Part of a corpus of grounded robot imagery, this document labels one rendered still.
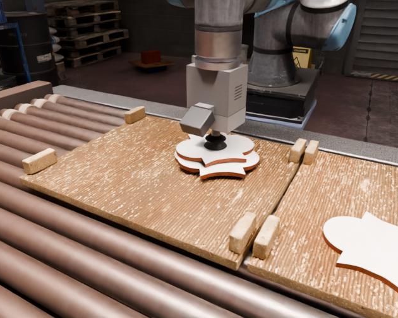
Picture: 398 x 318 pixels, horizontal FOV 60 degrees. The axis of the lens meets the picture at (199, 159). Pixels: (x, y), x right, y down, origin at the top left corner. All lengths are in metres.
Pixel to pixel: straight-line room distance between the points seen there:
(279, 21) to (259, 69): 0.14
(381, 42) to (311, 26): 4.31
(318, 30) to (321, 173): 0.44
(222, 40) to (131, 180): 0.27
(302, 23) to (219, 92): 0.47
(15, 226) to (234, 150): 0.37
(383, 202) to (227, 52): 0.33
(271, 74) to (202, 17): 0.52
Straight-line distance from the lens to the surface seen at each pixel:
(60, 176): 0.64
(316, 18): 0.96
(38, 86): 1.16
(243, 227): 0.44
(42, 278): 0.48
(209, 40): 0.55
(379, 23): 5.25
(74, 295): 0.44
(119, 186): 0.58
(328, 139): 0.83
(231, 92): 0.56
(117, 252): 0.50
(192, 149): 0.62
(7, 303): 0.46
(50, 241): 0.53
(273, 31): 1.02
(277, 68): 1.05
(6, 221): 0.59
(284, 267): 0.44
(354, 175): 0.65
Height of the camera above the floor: 1.24
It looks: 28 degrees down
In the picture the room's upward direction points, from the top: straight up
